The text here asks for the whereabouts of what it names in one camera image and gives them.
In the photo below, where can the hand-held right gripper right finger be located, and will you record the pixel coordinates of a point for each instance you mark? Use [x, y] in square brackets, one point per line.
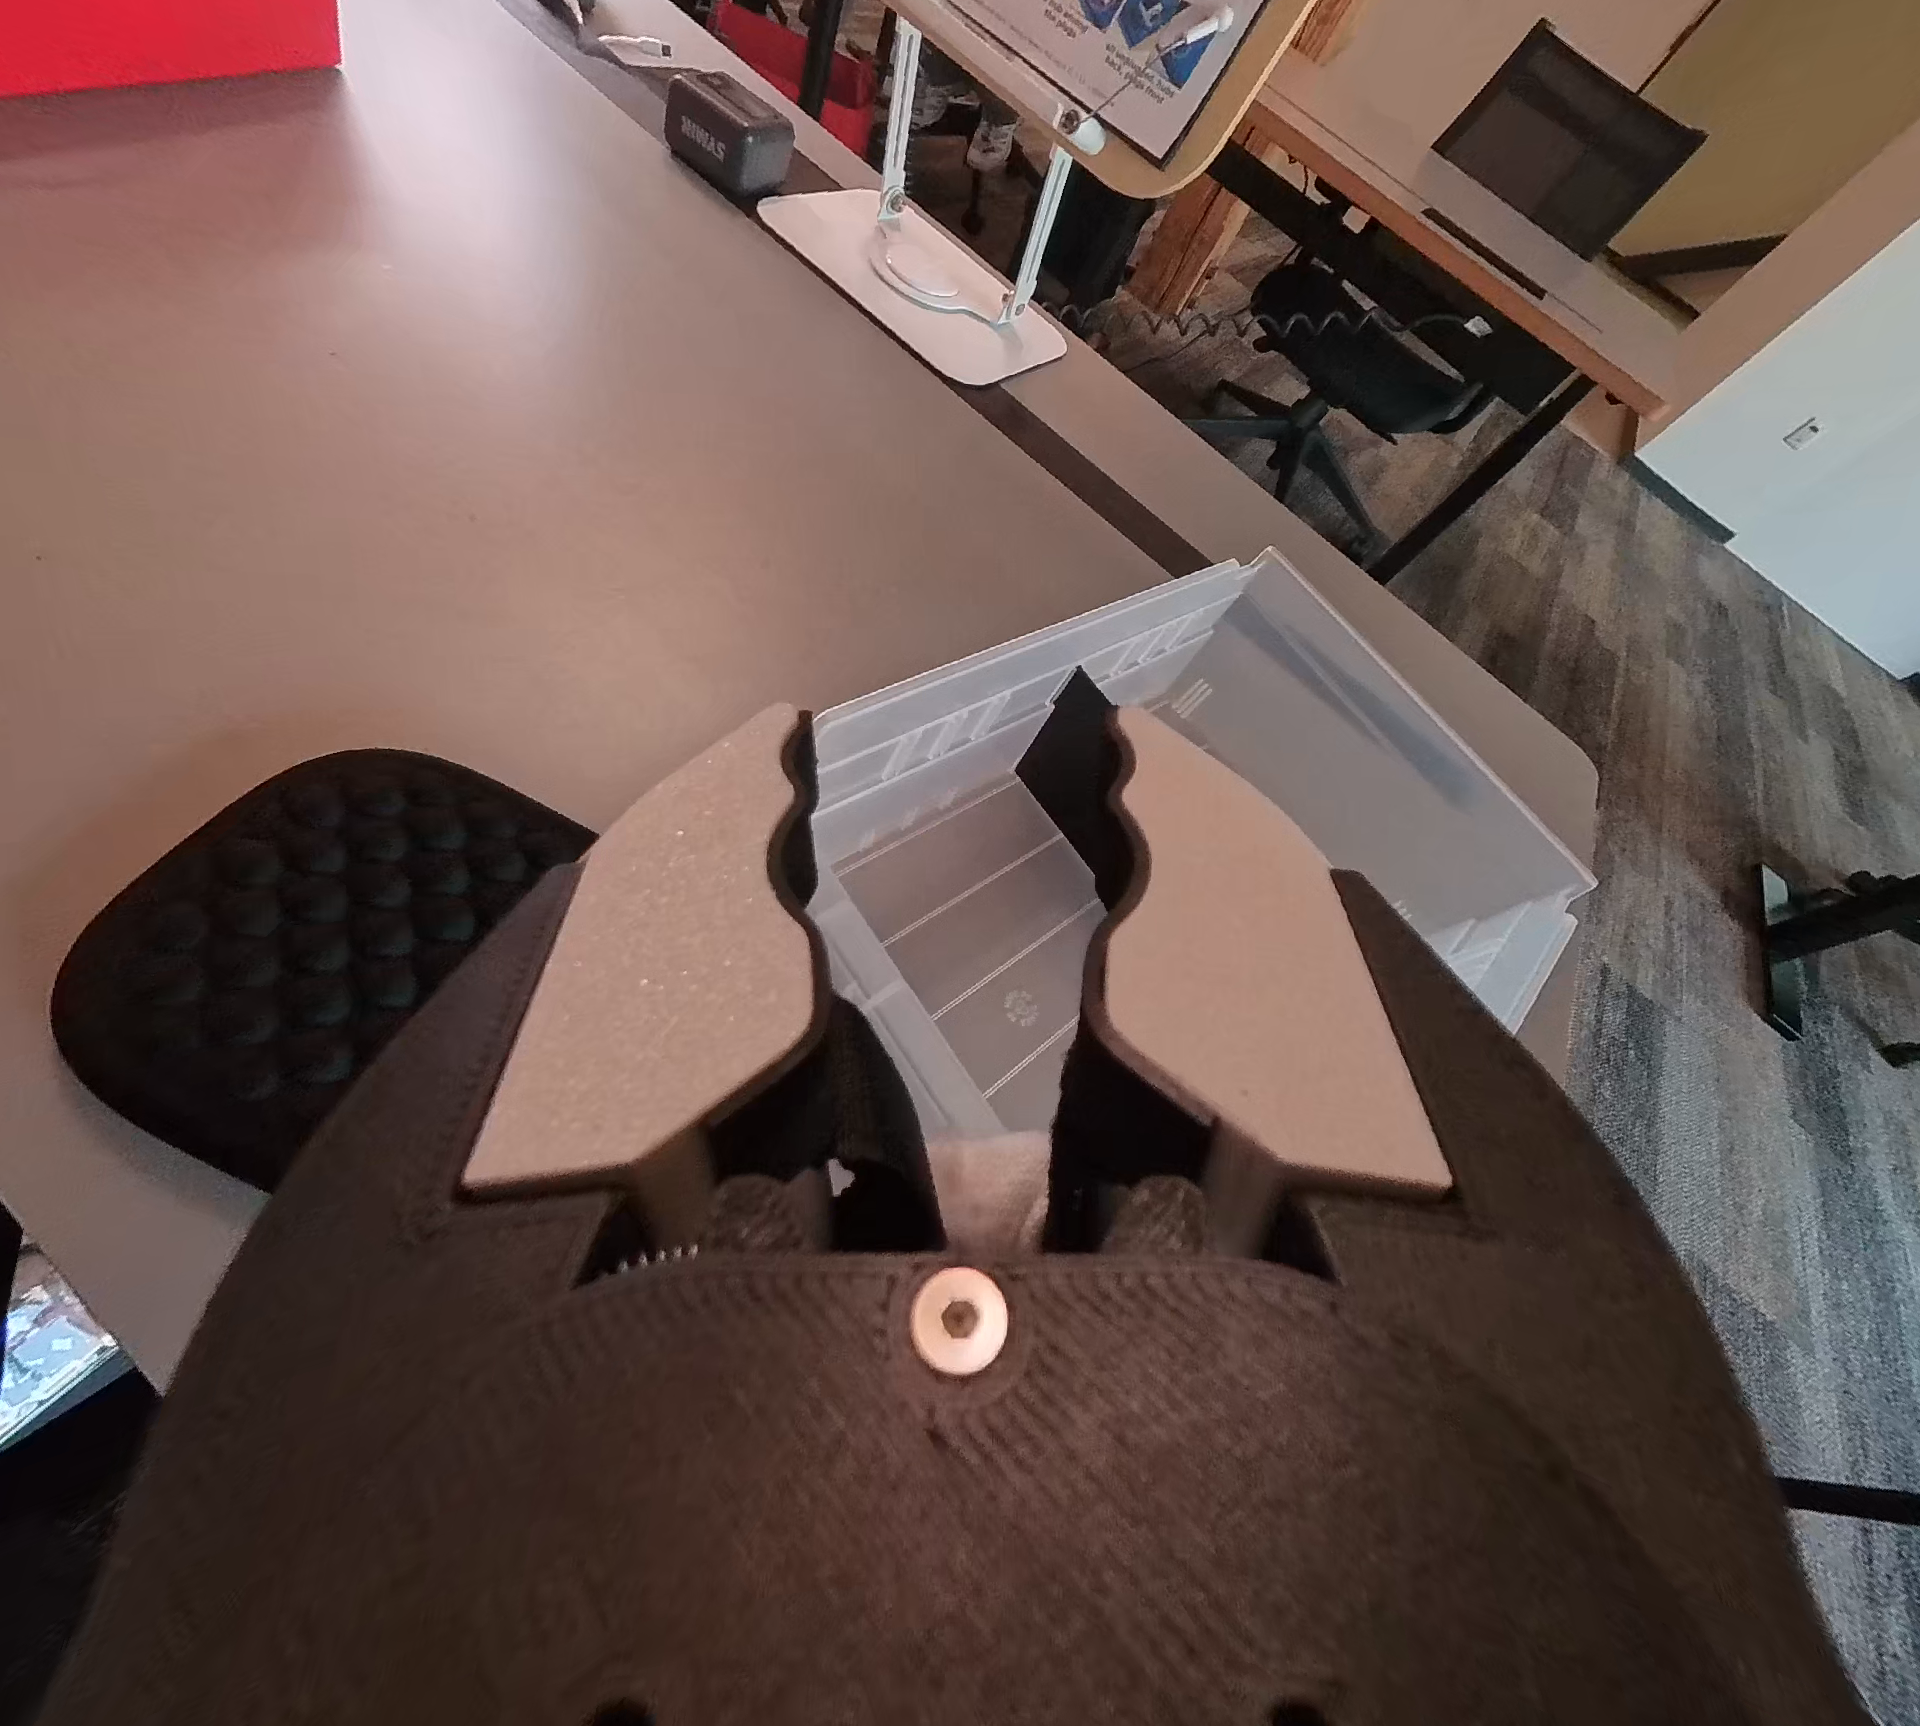
[1275, 1006]

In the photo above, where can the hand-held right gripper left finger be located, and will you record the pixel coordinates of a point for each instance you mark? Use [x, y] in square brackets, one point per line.
[645, 990]

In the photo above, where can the white plastic bin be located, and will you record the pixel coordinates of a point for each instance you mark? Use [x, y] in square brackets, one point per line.
[1351, 737]

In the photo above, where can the white small plug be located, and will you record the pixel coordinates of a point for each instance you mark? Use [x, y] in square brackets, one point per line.
[639, 49]

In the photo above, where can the person's right hand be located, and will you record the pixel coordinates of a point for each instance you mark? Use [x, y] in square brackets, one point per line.
[983, 1178]

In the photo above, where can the black flat pouch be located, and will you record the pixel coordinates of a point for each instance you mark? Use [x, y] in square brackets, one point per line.
[1072, 766]

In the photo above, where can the black bumpy round mat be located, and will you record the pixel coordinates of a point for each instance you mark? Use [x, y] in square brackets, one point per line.
[270, 947]

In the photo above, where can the black office chair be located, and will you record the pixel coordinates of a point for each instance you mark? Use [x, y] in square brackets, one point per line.
[1365, 377]
[1560, 137]

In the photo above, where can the dark grey small box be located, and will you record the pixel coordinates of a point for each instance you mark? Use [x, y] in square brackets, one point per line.
[728, 137]

